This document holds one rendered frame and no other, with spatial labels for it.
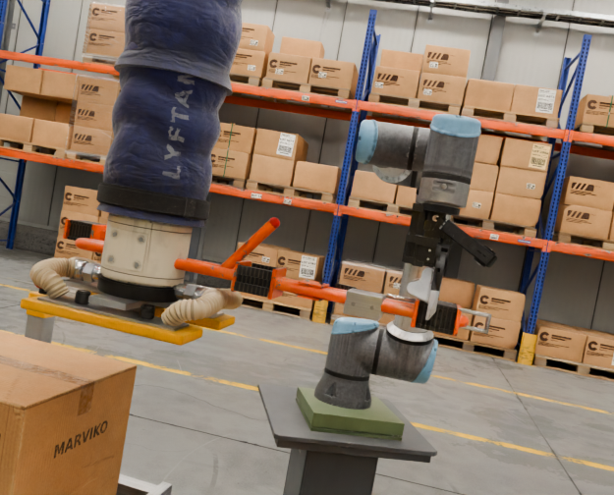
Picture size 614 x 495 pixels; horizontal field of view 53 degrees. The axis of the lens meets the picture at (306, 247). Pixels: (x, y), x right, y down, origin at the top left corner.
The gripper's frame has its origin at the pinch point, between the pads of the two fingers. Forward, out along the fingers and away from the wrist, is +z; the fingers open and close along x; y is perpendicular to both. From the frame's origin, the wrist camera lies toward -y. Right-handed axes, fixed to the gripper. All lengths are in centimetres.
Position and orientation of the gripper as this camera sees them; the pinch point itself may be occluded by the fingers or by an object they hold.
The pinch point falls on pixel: (432, 312)
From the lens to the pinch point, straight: 119.5
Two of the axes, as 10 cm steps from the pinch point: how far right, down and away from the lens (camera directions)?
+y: -9.6, -1.8, 2.3
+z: -1.7, 9.8, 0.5
